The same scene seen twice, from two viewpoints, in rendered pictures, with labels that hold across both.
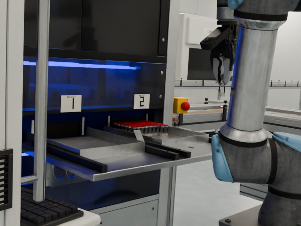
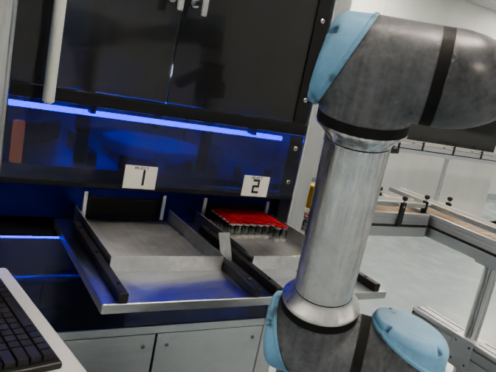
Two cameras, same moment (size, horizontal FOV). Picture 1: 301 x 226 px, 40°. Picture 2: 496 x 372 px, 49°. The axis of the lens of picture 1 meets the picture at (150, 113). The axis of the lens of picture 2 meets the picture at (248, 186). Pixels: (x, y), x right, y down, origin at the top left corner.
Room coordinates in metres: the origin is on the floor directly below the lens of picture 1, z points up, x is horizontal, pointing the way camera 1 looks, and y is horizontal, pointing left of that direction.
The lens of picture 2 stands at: (0.23, -0.25, 1.33)
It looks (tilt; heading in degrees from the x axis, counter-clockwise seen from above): 12 degrees down; 12
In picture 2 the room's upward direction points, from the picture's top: 11 degrees clockwise
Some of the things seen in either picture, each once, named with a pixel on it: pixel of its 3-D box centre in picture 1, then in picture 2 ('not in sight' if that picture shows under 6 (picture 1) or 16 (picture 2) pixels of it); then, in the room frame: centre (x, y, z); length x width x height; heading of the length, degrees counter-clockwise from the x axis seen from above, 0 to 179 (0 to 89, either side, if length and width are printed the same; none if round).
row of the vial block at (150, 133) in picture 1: (148, 130); (255, 230); (1.68, 0.01, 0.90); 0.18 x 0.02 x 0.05; 133
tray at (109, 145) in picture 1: (83, 141); (144, 235); (1.41, 0.22, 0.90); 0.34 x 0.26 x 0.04; 43
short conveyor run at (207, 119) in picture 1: (194, 114); (352, 209); (2.20, -0.23, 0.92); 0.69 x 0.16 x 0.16; 133
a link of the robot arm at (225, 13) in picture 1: (227, 14); not in sight; (1.41, -0.24, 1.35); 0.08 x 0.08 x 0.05
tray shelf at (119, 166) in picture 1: (134, 148); (217, 257); (1.48, 0.05, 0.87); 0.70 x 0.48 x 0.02; 133
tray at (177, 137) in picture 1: (155, 134); (263, 238); (1.65, -0.02, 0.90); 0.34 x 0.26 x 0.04; 43
